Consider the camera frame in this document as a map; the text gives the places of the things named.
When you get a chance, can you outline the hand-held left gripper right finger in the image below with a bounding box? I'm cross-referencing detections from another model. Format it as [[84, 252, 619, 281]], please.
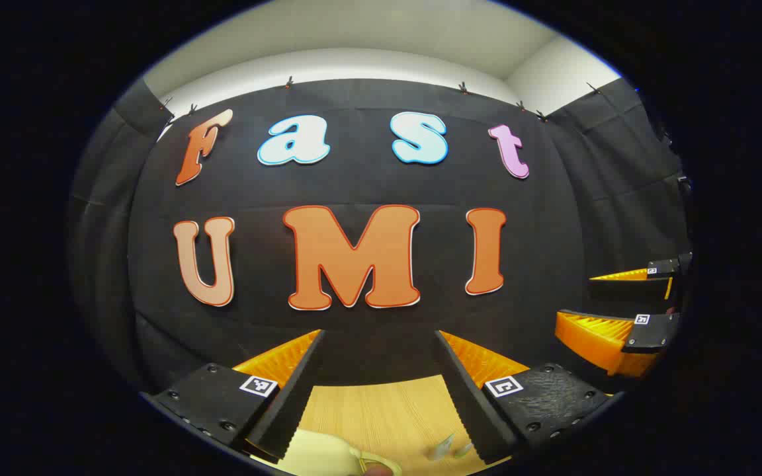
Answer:
[[434, 329, 614, 465]]

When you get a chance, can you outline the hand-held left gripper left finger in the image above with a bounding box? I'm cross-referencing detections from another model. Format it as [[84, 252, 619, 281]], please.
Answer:
[[142, 329, 326, 462]]

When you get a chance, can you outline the white skin care tube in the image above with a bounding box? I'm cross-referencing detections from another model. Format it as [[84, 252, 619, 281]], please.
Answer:
[[428, 433, 456, 462]]

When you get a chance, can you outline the cream suitcase with grey lining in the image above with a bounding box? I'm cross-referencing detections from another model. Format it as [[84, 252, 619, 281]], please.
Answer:
[[269, 428, 403, 476]]

